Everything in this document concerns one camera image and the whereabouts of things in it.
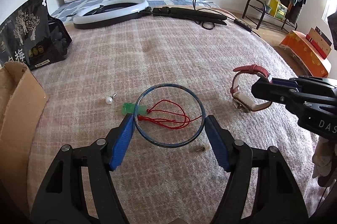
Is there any open cardboard box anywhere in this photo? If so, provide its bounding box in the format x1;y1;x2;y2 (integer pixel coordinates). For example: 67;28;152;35
1;61;49;215

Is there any yellow green box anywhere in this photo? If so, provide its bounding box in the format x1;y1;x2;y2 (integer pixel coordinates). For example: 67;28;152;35
269;0;288;20

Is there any red string cord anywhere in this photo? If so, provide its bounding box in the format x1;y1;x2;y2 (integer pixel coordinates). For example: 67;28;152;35
137;99;203;131

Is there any orange gift box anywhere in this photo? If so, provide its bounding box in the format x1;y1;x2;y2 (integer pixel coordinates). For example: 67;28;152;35
279;31;332;77

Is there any white pearl earring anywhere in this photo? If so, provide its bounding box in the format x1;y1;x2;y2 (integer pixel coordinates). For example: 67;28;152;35
105;92;118;105

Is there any blue bangle ring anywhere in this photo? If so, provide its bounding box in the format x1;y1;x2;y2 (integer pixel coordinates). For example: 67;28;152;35
133;83;207;149

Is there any red beige book box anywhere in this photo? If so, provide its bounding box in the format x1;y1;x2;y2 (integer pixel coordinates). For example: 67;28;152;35
306;27;332;59

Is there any black snack bag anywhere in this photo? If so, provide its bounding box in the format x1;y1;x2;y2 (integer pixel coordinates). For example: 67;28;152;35
1;0;72;70

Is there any pink plaid blanket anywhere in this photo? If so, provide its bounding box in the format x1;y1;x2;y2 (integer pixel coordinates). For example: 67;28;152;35
27;16;323;223

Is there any black clothes rack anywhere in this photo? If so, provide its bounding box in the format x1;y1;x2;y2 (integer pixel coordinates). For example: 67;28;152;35
241;0;298;34

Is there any white ring light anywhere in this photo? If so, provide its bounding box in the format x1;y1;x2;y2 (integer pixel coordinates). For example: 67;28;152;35
72;0;149;29

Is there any white gloved hand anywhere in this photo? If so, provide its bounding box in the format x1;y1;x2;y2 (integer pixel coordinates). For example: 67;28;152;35
312;136;336;188

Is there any black folded tripod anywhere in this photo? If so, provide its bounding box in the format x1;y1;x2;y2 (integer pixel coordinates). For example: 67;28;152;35
151;7;227;25

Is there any green jade pendant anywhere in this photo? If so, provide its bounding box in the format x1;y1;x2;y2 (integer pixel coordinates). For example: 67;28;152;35
121;103;148;116

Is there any red strap wristwatch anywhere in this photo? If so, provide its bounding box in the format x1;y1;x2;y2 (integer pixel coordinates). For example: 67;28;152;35
230;64;273;113

